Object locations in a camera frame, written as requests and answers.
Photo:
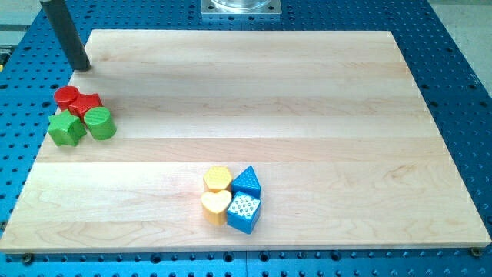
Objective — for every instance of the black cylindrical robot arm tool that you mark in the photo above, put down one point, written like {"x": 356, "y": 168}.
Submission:
{"x": 62, "y": 24}

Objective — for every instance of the blue cube block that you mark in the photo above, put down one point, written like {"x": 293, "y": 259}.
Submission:
{"x": 243, "y": 212}

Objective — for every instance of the blue triangle block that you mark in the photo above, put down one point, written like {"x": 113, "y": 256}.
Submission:
{"x": 247, "y": 182}

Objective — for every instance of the yellow hexagon block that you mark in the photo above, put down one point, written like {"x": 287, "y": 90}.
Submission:
{"x": 217, "y": 178}

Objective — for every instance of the yellow heart block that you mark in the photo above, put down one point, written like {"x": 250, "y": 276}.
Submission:
{"x": 215, "y": 206}

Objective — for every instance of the light wooden board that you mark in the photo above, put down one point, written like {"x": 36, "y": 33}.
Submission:
{"x": 342, "y": 142}

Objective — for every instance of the green cylinder block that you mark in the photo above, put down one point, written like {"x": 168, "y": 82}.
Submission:
{"x": 100, "y": 123}

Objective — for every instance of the red star block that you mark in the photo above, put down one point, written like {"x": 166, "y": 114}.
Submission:
{"x": 83, "y": 104}

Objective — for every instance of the green star block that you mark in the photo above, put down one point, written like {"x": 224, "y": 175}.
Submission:
{"x": 66, "y": 129}

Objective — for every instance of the red cylinder block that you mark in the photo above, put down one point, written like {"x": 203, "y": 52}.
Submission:
{"x": 65, "y": 95}

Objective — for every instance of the blue perforated metal table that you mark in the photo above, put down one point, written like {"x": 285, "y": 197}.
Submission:
{"x": 447, "y": 46}

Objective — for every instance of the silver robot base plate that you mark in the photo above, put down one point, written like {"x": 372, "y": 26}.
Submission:
{"x": 241, "y": 7}

